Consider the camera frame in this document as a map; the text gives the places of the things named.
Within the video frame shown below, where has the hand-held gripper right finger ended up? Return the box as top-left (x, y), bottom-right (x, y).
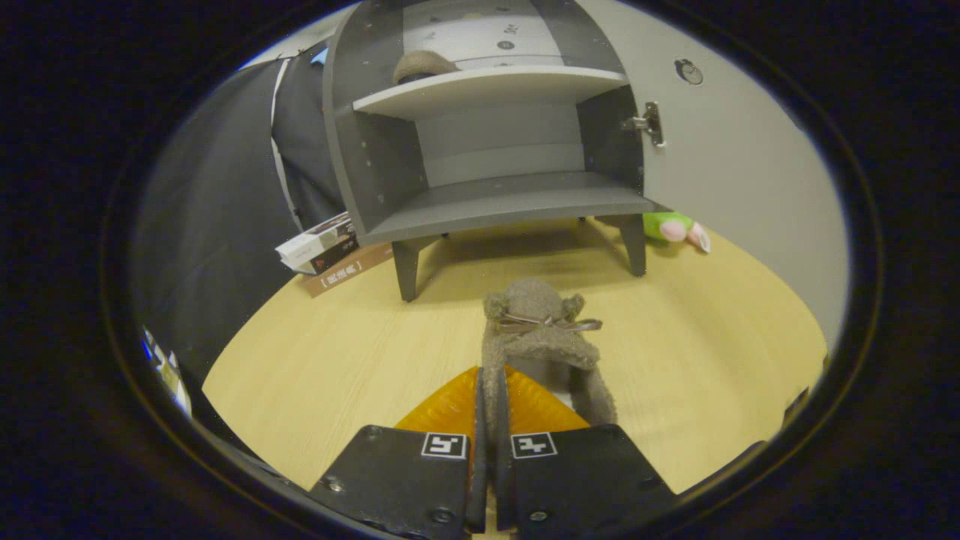
top-left (495, 365), bottom-right (680, 540)

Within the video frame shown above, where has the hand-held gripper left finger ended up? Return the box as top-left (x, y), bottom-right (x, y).
top-left (307, 365), bottom-right (488, 537)

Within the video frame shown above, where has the brown fuzzy shoe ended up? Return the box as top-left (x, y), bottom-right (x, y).
top-left (392, 50), bottom-right (460, 85)
top-left (481, 277), bottom-right (617, 451)

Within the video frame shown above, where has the grey shoe cabinet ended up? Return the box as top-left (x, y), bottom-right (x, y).
top-left (322, 0), bottom-right (668, 302)

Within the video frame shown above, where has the metal door hinge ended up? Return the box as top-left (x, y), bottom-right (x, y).
top-left (621, 101), bottom-right (665, 148)

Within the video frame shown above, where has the brown book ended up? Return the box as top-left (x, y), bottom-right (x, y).
top-left (302, 241), bottom-right (395, 299)

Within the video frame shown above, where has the green plush toy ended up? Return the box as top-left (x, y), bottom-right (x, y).
top-left (643, 211), bottom-right (712, 254)

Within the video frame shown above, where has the white cluttered side table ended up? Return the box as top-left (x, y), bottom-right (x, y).
top-left (142, 326), bottom-right (192, 417)

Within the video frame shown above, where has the black backdrop cloth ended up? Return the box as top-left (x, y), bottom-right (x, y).
top-left (135, 41), bottom-right (346, 383)

